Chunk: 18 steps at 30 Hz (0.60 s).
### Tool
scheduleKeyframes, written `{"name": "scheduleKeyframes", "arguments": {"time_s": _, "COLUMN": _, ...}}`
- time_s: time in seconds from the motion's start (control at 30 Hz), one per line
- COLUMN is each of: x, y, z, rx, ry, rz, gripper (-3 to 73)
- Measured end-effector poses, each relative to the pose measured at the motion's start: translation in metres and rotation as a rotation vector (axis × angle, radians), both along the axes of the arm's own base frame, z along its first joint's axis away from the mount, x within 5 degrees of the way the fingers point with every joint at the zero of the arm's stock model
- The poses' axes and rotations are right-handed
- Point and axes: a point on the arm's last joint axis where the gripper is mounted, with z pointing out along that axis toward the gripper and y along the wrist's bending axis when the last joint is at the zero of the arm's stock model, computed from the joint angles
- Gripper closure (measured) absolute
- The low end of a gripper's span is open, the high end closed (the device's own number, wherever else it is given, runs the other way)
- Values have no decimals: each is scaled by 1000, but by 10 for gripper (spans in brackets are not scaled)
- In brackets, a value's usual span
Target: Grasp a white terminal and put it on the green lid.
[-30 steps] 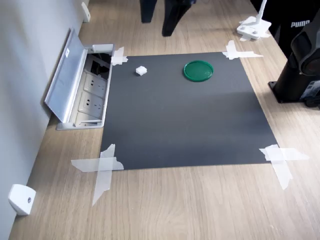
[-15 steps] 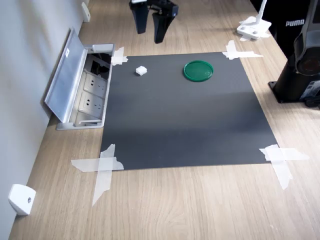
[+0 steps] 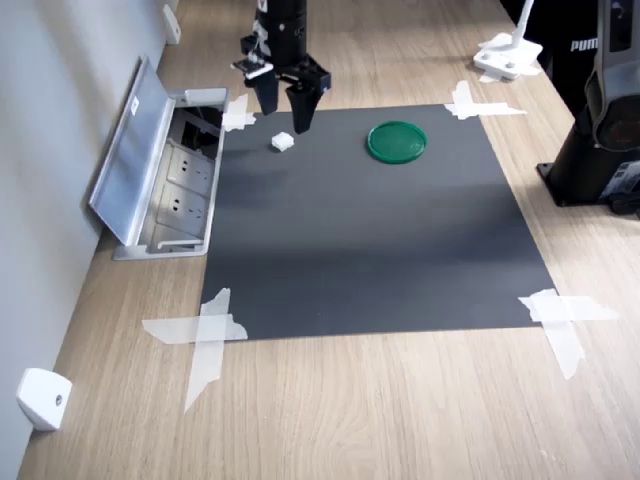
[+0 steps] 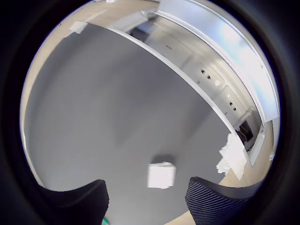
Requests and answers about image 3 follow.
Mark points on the white plastic bracket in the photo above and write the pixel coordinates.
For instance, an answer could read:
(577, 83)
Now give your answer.
(42, 400)
(171, 25)

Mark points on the white camera stand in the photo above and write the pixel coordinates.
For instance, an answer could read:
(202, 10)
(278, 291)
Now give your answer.
(505, 60)

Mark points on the round green lid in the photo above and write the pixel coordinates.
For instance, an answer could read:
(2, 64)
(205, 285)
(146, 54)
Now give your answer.
(397, 142)

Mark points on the white power socket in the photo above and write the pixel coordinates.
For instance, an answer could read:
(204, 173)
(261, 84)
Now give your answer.
(190, 170)
(182, 205)

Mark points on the small white plastic terminal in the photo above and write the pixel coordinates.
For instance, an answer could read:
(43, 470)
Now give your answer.
(282, 141)

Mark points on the white tape cross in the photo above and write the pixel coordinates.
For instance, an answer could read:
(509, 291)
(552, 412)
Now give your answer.
(237, 117)
(467, 107)
(210, 327)
(560, 310)

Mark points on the small gripper camera box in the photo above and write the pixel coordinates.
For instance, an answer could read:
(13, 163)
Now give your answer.
(252, 67)

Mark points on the dark grey mat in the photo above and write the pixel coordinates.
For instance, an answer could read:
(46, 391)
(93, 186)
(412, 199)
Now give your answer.
(360, 240)

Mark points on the person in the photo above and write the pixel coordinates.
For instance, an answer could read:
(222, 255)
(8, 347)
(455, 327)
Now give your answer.
(570, 70)

